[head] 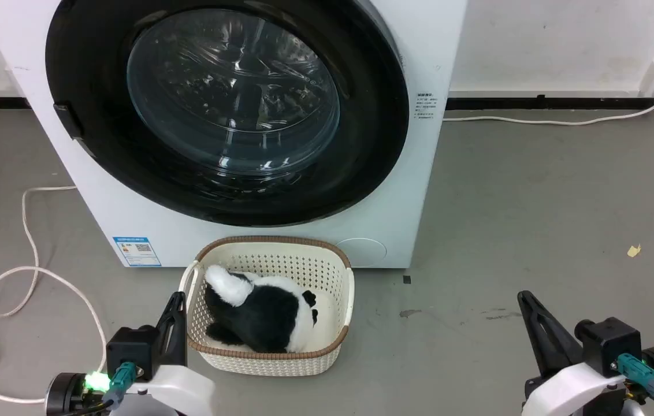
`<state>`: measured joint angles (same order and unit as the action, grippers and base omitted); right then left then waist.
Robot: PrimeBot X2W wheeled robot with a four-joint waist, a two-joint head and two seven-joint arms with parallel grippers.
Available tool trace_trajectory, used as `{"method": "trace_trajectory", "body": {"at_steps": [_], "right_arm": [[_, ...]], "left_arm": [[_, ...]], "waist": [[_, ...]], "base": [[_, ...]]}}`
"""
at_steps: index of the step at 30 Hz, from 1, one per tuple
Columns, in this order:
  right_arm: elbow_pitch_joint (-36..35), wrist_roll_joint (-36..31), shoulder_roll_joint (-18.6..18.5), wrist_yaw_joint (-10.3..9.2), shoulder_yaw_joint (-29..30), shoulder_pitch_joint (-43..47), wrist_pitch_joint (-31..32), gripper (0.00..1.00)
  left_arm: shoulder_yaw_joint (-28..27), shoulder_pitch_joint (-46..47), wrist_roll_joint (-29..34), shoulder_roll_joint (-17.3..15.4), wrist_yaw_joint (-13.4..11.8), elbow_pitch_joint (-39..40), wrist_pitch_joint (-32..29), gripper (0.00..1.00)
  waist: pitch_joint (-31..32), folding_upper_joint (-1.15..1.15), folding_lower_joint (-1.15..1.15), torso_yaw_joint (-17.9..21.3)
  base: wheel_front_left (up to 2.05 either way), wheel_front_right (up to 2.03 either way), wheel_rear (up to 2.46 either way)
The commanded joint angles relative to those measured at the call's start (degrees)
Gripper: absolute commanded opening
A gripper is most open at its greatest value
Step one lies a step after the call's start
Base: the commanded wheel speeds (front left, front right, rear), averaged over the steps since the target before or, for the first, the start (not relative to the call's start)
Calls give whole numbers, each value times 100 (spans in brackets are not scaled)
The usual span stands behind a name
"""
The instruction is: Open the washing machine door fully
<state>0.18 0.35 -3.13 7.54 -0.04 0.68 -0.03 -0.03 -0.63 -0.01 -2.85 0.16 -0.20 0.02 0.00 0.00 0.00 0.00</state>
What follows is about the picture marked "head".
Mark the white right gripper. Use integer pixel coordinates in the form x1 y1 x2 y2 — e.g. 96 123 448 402
516 291 628 416

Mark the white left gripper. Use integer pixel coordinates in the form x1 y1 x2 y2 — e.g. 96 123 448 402
122 291 215 416

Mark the black round left gripper knob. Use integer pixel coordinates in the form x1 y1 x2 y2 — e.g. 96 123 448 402
44 372 90 416

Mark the white front-load washing machine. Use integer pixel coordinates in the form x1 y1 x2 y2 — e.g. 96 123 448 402
0 0 469 270

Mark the black round washer door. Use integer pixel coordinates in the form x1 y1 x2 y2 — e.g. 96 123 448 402
45 0 410 228

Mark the black and white panda plush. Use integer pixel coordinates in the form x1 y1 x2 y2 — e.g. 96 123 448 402
204 265 319 354

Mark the blue energy label sticker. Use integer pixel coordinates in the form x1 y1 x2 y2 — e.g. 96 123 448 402
112 236 162 268

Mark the cream perforated laundry basket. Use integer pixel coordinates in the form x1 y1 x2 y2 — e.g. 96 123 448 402
179 235 356 378

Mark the small text sticker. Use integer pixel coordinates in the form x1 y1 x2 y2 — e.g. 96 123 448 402
415 92 439 121

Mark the teal left connector cable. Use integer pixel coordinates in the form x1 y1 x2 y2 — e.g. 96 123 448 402
64 361 138 416

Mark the long looped white power cable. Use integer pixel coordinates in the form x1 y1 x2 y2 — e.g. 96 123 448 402
0 185 109 404

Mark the thin white appliance cord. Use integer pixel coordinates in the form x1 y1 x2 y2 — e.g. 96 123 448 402
443 97 654 127

